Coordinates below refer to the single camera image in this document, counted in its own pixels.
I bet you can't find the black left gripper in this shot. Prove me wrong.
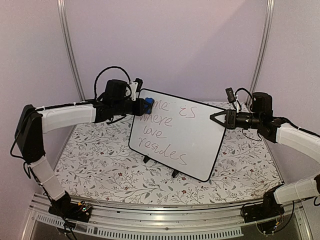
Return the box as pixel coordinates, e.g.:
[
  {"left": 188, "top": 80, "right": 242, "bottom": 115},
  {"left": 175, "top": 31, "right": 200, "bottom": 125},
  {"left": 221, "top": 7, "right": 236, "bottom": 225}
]
[{"left": 113, "top": 98, "right": 151, "bottom": 117}]

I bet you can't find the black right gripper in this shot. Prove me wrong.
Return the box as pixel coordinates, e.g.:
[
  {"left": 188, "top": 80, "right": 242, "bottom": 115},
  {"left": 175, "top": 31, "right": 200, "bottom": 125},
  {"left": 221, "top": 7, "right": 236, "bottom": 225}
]
[{"left": 209, "top": 110, "right": 262, "bottom": 131}]

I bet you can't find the blue whiteboard eraser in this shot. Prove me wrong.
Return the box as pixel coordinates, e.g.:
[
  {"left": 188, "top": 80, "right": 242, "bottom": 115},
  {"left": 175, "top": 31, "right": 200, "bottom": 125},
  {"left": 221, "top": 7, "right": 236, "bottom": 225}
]
[{"left": 143, "top": 97, "right": 155, "bottom": 113}]

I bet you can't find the small black-framed whiteboard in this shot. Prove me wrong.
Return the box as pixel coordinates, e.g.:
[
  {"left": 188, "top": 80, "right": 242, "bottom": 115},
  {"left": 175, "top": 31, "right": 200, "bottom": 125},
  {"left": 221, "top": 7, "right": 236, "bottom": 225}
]
[{"left": 128, "top": 89, "right": 226, "bottom": 182}]

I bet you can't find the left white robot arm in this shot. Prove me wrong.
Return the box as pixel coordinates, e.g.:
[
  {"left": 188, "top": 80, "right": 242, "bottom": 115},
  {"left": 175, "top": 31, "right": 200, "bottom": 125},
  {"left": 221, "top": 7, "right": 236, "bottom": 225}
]
[{"left": 13, "top": 79, "right": 155, "bottom": 217}]

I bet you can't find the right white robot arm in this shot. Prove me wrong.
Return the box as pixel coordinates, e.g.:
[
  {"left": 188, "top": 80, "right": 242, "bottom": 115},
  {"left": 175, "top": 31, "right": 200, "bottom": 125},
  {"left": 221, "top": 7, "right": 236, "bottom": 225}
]
[{"left": 210, "top": 88, "right": 320, "bottom": 218}]

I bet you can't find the floral patterned table mat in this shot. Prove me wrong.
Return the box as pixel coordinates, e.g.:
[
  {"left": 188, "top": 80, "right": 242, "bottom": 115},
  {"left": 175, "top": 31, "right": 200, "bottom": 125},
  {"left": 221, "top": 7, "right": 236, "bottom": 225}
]
[{"left": 54, "top": 116, "right": 283, "bottom": 205}]

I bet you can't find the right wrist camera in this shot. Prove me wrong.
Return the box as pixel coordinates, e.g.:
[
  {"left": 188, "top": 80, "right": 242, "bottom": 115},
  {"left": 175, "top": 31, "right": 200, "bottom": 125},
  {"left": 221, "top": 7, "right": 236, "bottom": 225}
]
[{"left": 225, "top": 87, "right": 236, "bottom": 104}]

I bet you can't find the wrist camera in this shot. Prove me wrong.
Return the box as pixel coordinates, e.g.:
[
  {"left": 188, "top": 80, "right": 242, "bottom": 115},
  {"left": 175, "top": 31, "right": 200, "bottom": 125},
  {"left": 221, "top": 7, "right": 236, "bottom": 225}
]
[
  {"left": 134, "top": 78, "right": 143, "bottom": 92},
  {"left": 225, "top": 87, "right": 236, "bottom": 104}
]

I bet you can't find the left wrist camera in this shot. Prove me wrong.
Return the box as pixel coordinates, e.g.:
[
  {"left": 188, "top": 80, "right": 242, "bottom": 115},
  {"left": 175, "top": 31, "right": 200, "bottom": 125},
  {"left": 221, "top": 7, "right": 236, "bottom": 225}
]
[{"left": 134, "top": 78, "right": 143, "bottom": 92}]

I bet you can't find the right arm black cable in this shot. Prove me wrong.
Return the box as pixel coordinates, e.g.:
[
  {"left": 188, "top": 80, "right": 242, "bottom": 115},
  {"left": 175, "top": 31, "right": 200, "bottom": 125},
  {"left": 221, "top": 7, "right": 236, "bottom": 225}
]
[{"left": 232, "top": 87, "right": 263, "bottom": 142}]

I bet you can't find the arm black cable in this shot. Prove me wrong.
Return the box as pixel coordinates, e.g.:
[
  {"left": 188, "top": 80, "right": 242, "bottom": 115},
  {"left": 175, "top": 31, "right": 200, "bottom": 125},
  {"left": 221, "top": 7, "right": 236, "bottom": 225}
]
[
  {"left": 232, "top": 87, "right": 263, "bottom": 142},
  {"left": 93, "top": 66, "right": 132, "bottom": 98}
]

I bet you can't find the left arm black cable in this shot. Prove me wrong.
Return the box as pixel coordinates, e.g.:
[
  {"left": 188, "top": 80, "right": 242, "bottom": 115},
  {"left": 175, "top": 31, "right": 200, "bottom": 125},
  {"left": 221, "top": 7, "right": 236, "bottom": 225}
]
[{"left": 93, "top": 66, "right": 132, "bottom": 98}]

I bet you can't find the right aluminium corner post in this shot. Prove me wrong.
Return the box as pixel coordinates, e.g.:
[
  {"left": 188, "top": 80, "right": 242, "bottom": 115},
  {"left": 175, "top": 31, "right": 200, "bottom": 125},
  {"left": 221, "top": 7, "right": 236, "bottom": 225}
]
[{"left": 249, "top": 0, "right": 275, "bottom": 94}]

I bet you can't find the aluminium corner post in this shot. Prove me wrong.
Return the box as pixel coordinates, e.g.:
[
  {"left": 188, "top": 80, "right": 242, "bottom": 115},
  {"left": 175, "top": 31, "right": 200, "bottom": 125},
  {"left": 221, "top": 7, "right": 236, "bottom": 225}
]
[
  {"left": 56, "top": 0, "right": 85, "bottom": 101},
  {"left": 249, "top": 0, "right": 275, "bottom": 94}
]

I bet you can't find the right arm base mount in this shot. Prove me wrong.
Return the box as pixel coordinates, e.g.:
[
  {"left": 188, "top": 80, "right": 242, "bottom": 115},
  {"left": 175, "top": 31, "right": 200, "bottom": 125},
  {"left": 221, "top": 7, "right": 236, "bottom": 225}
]
[{"left": 240, "top": 197, "right": 285, "bottom": 223}]

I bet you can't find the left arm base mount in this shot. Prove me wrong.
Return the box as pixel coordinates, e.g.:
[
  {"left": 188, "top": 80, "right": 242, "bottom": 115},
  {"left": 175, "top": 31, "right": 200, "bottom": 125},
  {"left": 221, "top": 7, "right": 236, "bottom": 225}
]
[{"left": 48, "top": 199, "right": 93, "bottom": 223}]

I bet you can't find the left aluminium corner post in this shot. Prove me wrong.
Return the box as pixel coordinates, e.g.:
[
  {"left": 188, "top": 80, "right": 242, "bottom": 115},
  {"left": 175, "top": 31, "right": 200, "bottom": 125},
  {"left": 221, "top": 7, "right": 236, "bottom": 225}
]
[{"left": 56, "top": 0, "right": 85, "bottom": 101}]

